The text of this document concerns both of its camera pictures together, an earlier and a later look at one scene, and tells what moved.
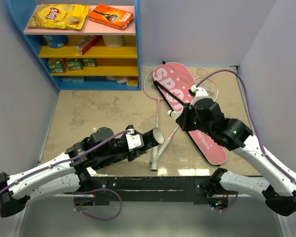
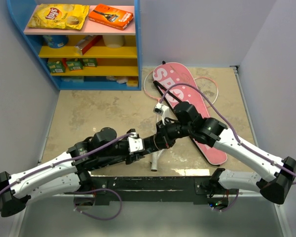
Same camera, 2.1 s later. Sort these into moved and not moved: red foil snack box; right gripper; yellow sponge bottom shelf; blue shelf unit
Moved: right gripper
Not moved: yellow sponge bottom shelf; blue shelf unit; red foil snack box
